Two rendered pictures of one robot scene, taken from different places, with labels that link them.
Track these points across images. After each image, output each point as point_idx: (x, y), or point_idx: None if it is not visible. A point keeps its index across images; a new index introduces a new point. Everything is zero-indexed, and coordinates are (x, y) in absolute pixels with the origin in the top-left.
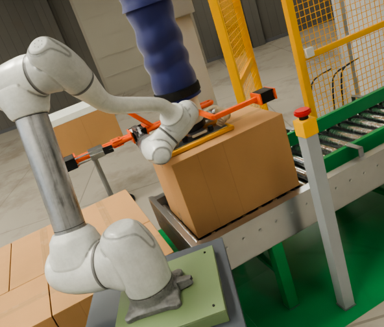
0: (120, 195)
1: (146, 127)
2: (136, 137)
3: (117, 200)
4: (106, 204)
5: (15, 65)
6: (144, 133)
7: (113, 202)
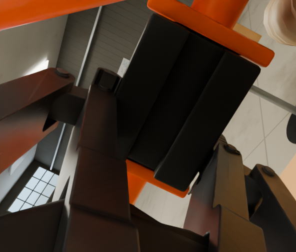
0: None
1: (173, 1)
2: (160, 151)
3: None
4: (292, 188)
5: None
6: (198, 66)
7: None
